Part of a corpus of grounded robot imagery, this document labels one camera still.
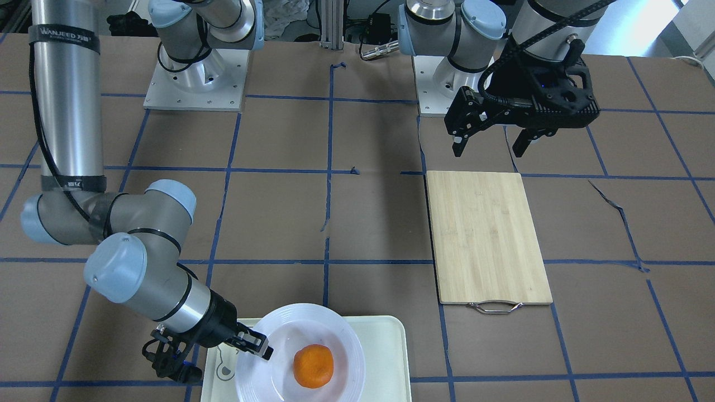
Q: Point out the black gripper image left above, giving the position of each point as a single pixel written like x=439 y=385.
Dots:
x=222 y=319

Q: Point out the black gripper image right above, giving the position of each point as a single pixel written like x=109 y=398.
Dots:
x=509 y=78

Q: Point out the white round plate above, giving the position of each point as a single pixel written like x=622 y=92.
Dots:
x=288 y=330

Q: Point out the orange fruit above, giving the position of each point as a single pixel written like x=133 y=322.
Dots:
x=313 y=366

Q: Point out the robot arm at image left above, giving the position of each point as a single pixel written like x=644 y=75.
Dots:
x=138 y=237

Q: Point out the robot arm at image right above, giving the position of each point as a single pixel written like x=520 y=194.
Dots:
x=473 y=34

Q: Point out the cream tray with bear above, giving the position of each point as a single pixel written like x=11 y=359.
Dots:
x=369 y=353

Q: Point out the bamboo cutting board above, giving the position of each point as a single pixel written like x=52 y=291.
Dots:
x=484 y=241

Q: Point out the black power adapter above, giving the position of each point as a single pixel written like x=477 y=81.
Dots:
x=378 y=29

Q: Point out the arm base plate image right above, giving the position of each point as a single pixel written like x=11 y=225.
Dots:
x=437 y=82

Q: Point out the aluminium frame post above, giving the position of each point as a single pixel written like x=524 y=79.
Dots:
x=332 y=24

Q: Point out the arm base plate image left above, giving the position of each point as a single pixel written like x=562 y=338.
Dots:
x=213 y=84

